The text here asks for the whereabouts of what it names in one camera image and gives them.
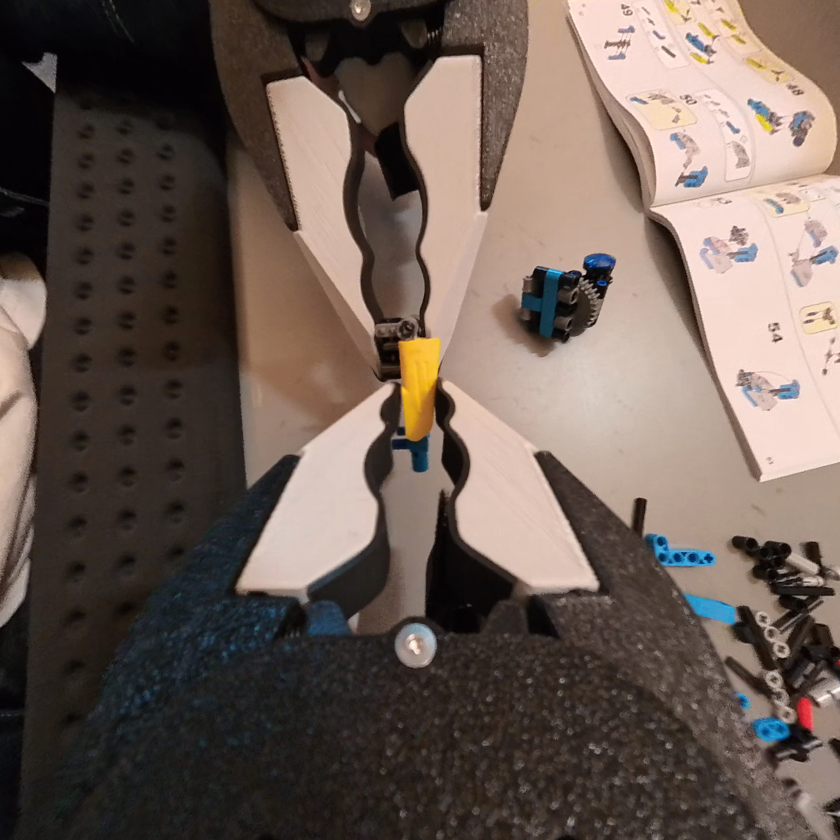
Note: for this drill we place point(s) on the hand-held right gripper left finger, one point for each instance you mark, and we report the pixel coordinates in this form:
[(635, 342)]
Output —
[(315, 519)]

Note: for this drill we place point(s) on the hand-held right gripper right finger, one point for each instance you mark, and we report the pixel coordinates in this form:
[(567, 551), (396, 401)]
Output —
[(519, 519)]

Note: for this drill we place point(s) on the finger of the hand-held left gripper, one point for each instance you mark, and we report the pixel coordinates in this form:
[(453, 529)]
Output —
[(446, 171), (322, 197)]

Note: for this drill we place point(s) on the blue yellow brick assembly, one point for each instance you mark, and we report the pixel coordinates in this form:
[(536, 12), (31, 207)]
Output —
[(418, 394)]

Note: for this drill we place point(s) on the blue beam with black pins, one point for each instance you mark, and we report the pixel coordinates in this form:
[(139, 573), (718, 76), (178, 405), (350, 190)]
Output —
[(541, 302)]

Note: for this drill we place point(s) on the black grey gear assembly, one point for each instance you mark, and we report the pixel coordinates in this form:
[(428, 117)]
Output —
[(584, 295)]

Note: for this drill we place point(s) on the grey desk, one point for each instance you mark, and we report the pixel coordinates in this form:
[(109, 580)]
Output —
[(591, 394)]

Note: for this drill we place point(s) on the pile of loose small bricks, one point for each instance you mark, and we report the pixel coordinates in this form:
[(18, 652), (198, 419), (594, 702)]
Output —
[(775, 630)]

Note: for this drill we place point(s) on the open instruction booklet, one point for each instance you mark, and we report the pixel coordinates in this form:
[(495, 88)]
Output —
[(735, 197)]

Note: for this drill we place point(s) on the person's light trousers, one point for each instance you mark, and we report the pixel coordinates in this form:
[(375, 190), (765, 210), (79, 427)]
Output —
[(16, 433)]

